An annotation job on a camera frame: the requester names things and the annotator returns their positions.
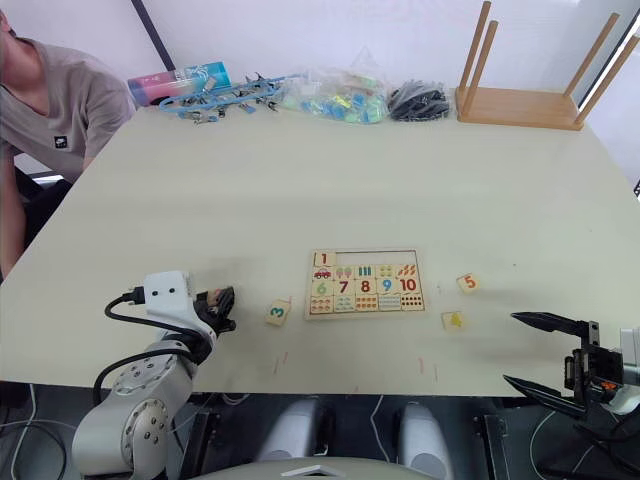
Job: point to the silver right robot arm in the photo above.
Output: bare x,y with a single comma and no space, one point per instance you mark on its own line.
629,385

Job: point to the wooden tile nine small items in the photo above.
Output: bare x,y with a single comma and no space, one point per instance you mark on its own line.
389,303

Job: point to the upturned wooden stool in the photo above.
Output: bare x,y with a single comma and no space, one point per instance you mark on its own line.
520,107

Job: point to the blue hanger with metal clips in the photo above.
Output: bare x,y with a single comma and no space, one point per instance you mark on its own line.
220,97

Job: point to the black chair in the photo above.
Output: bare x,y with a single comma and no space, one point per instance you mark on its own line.
42,195

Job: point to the black diagonal pole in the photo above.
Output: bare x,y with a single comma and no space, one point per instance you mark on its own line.
155,37

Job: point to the grey robot torso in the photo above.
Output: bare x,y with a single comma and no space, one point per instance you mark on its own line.
320,470

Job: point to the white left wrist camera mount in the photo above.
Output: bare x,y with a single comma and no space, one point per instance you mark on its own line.
167,292

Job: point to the wooden tile seven teal items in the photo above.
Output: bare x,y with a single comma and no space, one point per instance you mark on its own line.
343,304

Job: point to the wooden tile ice creams picture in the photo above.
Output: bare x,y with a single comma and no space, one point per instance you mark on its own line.
344,273

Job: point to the wooden tile ten dark dots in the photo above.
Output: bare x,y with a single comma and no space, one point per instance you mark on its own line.
411,302

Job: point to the wooden tile red number 8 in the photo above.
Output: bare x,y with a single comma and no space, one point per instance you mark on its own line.
366,287

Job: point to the wooden tile red number 10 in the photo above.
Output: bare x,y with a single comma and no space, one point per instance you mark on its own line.
409,285

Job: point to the wooden tile teal bars picture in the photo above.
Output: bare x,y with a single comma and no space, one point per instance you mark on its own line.
365,272

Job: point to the person's bare forearm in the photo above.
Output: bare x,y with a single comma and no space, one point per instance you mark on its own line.
11,235

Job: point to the wooden tile eight orange items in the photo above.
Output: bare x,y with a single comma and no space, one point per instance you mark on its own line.
366,304

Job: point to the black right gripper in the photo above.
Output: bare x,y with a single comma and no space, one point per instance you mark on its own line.
592,367

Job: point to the wooden tile six red items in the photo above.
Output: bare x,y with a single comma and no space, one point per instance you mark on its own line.
320,305

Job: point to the wooden tile green number 3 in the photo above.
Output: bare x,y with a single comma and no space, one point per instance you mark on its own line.
278,313

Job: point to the person in grey t-shirt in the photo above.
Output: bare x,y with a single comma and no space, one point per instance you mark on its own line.
60,110

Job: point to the clear bag of colourful pieces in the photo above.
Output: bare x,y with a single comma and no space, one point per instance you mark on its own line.
340,97

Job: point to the wooden tile orange carrots picture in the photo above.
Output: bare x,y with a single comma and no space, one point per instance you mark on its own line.
406,271

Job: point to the wooden tile dark red 7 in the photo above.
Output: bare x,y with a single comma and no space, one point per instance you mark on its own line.
344,287

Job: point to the wooden number puzzle board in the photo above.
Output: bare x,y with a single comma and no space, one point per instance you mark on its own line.
365,316

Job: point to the clear bag of black parts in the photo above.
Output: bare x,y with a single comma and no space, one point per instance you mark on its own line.
420,102

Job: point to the wooden tile green number 6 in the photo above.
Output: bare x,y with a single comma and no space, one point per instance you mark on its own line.
322,288

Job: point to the wooden tile yellow circles picture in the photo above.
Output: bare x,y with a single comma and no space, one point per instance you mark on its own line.
386,272

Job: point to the wooden tile blue number 9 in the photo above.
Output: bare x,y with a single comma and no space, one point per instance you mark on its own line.
387,286

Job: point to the pink and teal box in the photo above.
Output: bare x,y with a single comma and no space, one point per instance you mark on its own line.
170,82

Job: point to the grey rounded robot leg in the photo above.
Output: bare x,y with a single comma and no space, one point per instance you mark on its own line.
295,430
422,435

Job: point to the wooden tile orange number 5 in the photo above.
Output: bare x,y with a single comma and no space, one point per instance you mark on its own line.
468,284

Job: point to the wooden tile yellow number 4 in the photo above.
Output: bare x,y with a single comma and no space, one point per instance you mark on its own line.
453,320

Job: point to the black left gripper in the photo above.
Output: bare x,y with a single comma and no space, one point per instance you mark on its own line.
210,315

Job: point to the wooden tile red number 1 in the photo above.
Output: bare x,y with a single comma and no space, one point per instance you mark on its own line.
324,259

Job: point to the wooden tile red car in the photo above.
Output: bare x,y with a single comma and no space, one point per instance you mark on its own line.
323,273

